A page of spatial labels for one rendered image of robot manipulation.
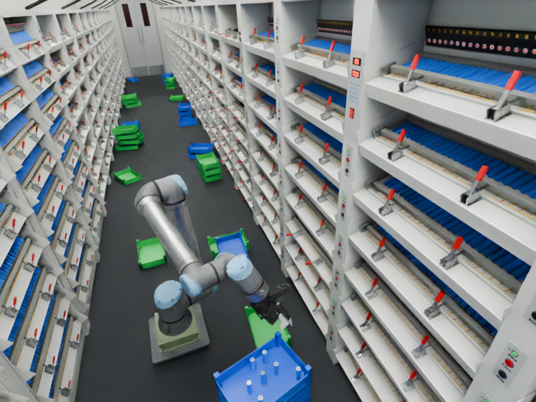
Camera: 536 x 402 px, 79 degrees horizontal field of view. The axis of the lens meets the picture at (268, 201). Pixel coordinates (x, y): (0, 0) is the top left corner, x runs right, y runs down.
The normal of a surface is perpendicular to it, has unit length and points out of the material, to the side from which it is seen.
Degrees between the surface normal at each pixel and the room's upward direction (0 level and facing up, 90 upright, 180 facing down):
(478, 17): 90
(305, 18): 90
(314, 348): 0
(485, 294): 17
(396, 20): 90
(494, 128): 107
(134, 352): 0
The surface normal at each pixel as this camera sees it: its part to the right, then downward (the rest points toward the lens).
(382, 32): 0.33, 0.48
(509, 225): -0.31, -0.76
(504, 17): -0.94, 0.21
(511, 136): -0.89, 0.44
